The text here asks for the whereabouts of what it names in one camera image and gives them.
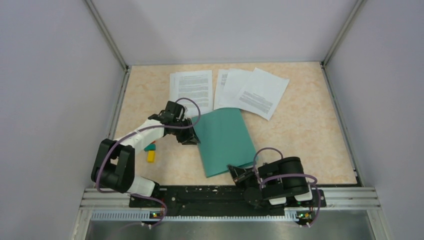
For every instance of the green file folder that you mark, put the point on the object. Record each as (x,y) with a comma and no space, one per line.
(224,140)

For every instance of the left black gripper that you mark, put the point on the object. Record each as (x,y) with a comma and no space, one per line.
(189,138)

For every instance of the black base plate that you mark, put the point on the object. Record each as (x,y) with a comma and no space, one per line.
(217,201)

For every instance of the blank paper sheet middle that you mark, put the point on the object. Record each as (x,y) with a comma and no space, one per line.
(235,81)

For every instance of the printed paper sheet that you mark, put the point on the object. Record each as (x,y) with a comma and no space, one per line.
(221,81)
(262,93)
(193,89)

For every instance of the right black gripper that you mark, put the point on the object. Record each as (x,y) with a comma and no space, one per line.
(236,172)

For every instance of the green block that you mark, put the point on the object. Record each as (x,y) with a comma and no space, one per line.
(150,147)

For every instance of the yellow block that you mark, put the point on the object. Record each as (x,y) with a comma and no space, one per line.
(151,156)

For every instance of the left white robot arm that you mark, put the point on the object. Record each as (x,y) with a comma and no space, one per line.
(114,167)

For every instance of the grey slotted cable duct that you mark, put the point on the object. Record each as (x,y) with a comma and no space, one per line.
(147,216)

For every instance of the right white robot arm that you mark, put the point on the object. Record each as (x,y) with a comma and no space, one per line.
(274,183)

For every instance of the aluminium frame rail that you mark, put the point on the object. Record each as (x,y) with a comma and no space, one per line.
(337,198)

